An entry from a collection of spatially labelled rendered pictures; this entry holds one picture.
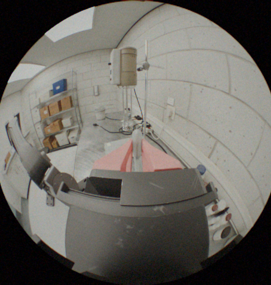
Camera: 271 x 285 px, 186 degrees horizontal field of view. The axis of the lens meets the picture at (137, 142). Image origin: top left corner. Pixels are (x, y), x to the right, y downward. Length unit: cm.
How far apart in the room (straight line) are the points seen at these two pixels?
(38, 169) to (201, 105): 64
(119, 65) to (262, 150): 71
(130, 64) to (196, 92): 35
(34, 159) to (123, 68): 46
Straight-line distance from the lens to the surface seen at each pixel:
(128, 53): 49
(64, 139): 258
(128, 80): 45
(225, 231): 51
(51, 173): 18
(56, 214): 55
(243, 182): 52
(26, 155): 27
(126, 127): 53
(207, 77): 51
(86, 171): 56
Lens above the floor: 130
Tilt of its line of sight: 35 degrees down
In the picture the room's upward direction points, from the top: 1 degrees clockwise
